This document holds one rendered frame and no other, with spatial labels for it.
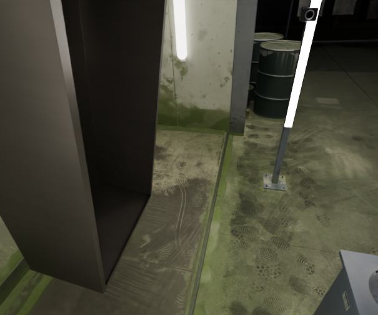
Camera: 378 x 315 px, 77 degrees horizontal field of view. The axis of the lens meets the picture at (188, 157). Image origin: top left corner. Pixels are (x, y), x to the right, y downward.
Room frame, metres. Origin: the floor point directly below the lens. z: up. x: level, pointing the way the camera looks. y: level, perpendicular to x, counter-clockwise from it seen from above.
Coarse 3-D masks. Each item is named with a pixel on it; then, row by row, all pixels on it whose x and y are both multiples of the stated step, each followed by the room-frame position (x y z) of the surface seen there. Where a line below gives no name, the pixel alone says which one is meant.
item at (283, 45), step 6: (270, 42) 3.35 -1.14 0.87; (276, 42) 3.35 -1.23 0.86; (282, 42) 3.32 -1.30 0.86; (288, 42) 3.30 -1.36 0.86; (294, 42) 3.26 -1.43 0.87; (270, 48) 3.06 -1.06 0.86; (276, 48) 3.04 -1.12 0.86; (282, 48) 3.02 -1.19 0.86; (288, 48) 3.01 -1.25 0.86; (294, 48) 2.99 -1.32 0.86
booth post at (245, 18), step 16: (240, 0) 2.52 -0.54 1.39; (256, 0) 2.48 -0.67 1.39; (240, 16) 2.51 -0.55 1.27; (240, 32) 2.51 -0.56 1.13; (240, 48) 2.51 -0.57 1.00; (240, 64) 2.50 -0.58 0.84; (240, 80) 2.50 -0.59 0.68; (240, 96) 2.50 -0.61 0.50; (240, 112) 2.49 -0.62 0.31; (240, 128) 2.49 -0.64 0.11
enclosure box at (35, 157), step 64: (0, 0) 0.46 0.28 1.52; (64, 0) 1.02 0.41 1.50; (128, 0) 1.05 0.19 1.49; (0, 64) 0.47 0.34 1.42; (64, 64) 0.45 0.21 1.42; (128, 64) 1.07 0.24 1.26; (0, 128) 0.50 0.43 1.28; (64, 128) 0.45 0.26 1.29; (128, 128) 1.09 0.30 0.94; (0, 192) 0.54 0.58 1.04; (64, 192) 0.48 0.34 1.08; (128, 192) 1.09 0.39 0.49; (64, 256) 0.52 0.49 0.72
